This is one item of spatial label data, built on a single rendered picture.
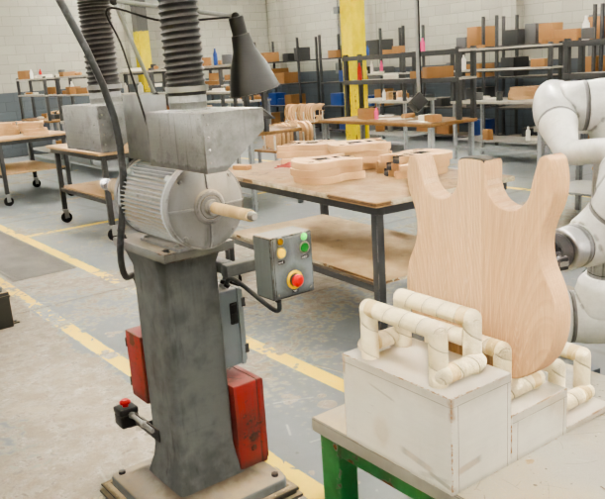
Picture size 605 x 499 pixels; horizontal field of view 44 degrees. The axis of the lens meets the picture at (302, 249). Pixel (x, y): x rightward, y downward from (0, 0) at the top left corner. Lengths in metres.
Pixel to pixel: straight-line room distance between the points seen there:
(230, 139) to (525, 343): 0.86
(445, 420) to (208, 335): 1.28
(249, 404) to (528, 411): 1.33
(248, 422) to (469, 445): 1.37
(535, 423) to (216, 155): 0.93
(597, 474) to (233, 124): 1.08
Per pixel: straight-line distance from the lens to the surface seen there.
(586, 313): 2.26
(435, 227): 1.42
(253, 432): 2.57
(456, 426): 1.23
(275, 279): 2.26
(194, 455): 2.50
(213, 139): 1.78
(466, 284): 1.40
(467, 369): 1.25
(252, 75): 1.95
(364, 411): 1.38
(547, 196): 1.25
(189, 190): 2.08
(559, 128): 1.96
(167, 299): 2.28
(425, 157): 1.45
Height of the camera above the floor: 1.63
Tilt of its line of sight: 14 degrees down
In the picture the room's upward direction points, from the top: 4 degrees counter-clockwise
